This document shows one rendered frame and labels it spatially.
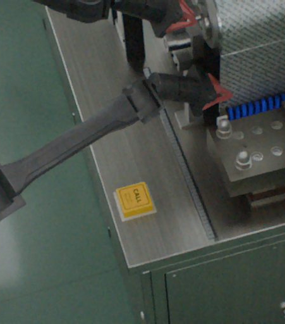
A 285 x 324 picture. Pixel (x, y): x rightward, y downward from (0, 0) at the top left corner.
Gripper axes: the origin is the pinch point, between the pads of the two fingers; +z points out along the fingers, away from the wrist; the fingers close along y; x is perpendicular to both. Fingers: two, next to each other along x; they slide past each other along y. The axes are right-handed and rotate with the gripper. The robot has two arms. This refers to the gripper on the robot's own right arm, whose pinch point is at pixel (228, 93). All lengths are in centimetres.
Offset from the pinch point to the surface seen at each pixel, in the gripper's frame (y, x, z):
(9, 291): -28, -126, -5
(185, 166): 4.0, -20.7, -1.8
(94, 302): -15, -113, 18
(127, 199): 10.1, -26.2, -16.7
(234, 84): 0.2, 3.3, -0.3
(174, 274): 25.8, -33.2, -6.3
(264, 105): 3.1, 0.7, 8.1
